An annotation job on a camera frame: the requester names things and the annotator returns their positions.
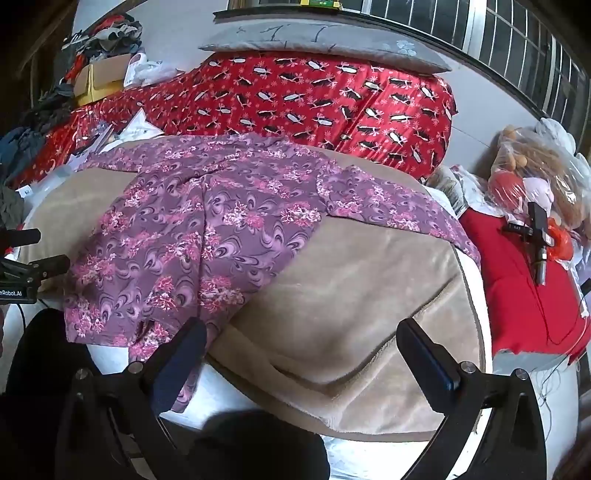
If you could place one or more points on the pile of mixed clothes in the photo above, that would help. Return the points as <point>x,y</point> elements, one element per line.
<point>111,37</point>

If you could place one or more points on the grey patterned white cloth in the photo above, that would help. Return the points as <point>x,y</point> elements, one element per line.
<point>450,187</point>

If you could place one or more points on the cardboard box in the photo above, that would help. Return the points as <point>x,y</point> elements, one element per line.
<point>99,76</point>

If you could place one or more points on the black handheld device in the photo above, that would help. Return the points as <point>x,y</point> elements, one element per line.
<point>538,230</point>

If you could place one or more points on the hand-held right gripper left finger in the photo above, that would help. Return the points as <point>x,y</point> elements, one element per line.
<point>178,364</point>

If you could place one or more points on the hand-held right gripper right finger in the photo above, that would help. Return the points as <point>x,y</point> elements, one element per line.
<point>438,367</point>

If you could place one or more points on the plastic bag of plush toys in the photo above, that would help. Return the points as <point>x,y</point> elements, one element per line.
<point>554,184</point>

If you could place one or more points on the green box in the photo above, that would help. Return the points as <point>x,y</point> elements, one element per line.
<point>321,3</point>

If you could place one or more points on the red printed quilt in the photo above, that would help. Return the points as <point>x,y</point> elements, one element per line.
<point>300,92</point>

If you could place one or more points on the grey pillow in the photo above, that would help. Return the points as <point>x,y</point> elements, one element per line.
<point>323,41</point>

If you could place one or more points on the red cloth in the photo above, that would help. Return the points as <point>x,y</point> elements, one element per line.
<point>508,286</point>

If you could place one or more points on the beige fleece blanket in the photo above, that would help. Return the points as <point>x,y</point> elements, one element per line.
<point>346,323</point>

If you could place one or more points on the white papers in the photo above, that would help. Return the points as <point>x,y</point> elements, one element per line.
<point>134,127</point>

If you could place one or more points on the person's dark trousers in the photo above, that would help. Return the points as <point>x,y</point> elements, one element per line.
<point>41,341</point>

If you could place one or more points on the heap of dark clothes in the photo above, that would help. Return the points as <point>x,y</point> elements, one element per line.
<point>23,143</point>

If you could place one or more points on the purple floral garment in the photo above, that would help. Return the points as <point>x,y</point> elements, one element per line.
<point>207,221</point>

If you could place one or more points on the window grille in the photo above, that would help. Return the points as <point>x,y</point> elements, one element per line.
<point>508,37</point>

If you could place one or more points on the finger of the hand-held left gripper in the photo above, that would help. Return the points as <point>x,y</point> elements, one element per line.
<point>48,267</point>
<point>21,237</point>

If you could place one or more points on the white plastic bag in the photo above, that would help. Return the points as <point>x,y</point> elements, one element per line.
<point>147,69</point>

